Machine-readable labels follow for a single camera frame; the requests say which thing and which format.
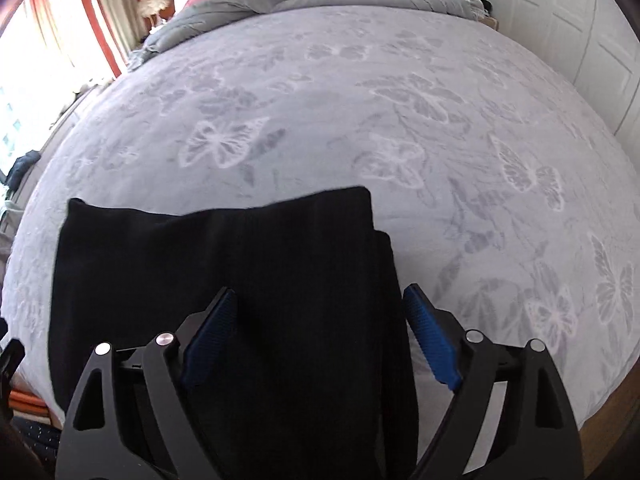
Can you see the bed with butterfly sheet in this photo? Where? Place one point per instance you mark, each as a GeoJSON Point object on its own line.
{"type": "Point", "coordinates": [350, 110]}

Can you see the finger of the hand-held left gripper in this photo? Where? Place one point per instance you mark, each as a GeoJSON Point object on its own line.
{"type": "Point", "coordinates": [11, 365]}

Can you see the white wardrobe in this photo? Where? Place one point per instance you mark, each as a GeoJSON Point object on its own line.
{"type": "Point", "coordinates": [560, 20]}

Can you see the orange bed frame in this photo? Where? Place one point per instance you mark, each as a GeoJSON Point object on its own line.
{"type": "Point", "coordinates": [30, 401]}

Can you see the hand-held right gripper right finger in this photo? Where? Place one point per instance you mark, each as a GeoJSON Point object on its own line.
{"type": "Point", "coordinates": [430, 340]}

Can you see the blue cloth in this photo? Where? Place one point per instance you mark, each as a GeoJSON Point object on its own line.
{"type": "Point", "coordinates": [25, 167]}

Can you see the beige and orange curtain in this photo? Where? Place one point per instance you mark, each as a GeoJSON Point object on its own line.
{"type": "Point", "coordinates": [107, 5]}

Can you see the sheer orange curtain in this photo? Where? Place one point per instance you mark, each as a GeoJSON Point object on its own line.
{"type": "Point", "coordinates": [47, 10]}

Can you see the dark blue dotted mat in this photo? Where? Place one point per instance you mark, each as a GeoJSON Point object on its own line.
{"type": "Point", "coordinates": [37, 435]}

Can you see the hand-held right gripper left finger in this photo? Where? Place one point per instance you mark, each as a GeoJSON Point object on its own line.
{"type": "Point", "coordinates": [210, 335]}

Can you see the black pants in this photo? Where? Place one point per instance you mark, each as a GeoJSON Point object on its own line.
{"type": "Point", "coordinates": [250, 260]}

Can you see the window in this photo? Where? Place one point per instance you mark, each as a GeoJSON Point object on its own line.
{"type": "Point", "coordinates": [25, 60]}

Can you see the white feather lamp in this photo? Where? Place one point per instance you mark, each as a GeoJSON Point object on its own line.
{"type": "Point", "coordinates": [152, 0]}

